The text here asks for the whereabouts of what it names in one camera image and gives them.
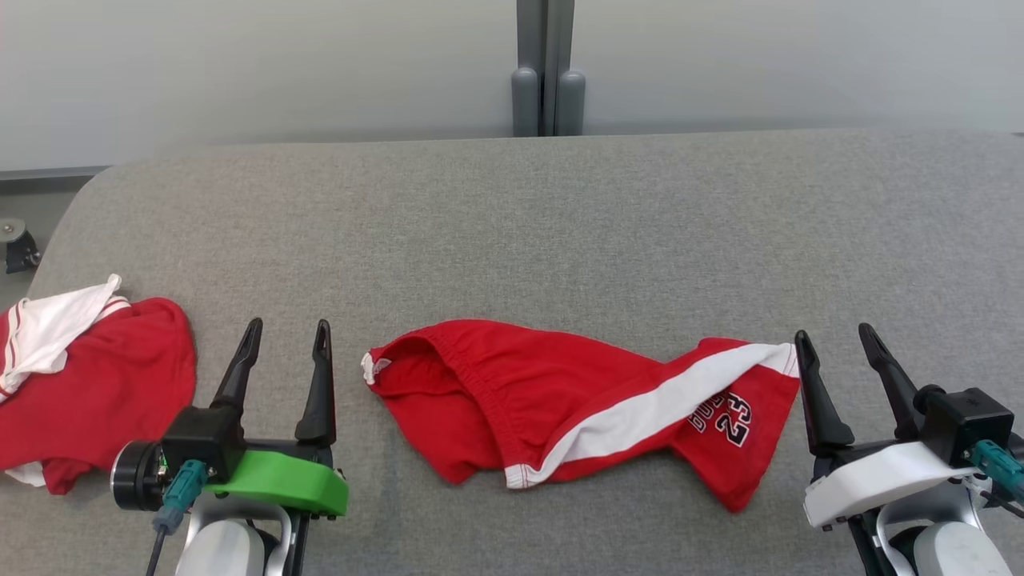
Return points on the grey rounded post cylinder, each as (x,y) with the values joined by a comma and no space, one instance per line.
(525,104)
(570,104)

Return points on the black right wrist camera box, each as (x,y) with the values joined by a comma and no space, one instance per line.
(964,420)

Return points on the red and white shirt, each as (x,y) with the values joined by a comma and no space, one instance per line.
(112,376)

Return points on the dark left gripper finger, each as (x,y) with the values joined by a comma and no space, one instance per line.
(238,376)
(320,400)

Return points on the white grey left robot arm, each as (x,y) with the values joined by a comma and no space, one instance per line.
(220,552)

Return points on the black caster wheel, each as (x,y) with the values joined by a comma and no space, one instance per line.
(18,252)

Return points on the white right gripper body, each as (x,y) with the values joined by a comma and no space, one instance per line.
(872,480)

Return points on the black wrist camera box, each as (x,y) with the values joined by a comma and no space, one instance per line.
(964,420)
(200,436)

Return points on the grey vertical partition post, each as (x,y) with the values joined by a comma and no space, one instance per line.
(530,32)

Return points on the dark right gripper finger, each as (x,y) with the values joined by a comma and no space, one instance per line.
(820,408)
(892,376)

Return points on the grey baseboard strip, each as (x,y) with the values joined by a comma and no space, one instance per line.
(40,173)

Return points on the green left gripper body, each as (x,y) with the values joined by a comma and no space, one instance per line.
(280,480)

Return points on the red shorts with number print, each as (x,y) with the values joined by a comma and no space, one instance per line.
(512,392)

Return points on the black cylindrical left gripper motor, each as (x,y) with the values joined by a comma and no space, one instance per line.
(132,476)

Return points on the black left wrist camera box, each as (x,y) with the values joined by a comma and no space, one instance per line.
(200,436)

